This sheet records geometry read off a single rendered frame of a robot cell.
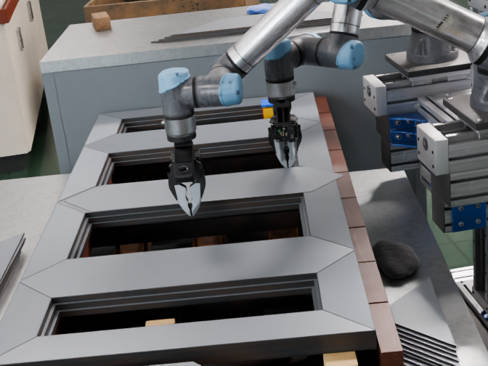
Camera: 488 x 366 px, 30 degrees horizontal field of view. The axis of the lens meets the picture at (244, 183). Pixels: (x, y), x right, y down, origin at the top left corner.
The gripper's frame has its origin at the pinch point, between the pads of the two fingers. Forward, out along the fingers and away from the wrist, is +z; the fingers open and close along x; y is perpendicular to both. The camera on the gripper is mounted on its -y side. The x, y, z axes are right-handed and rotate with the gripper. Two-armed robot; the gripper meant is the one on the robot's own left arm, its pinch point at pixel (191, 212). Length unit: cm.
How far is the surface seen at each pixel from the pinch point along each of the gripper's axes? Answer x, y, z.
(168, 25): 13, 137, -18
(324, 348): -27, -60, 4
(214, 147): -4, 53, 3
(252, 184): -15.2, 17.3, 1.2
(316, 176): -32.1, 18.2, 1.1
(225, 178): -8.0, 23.4, 1.2
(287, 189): -24.3, 11.3, 1.1
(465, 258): -95, 126, 87
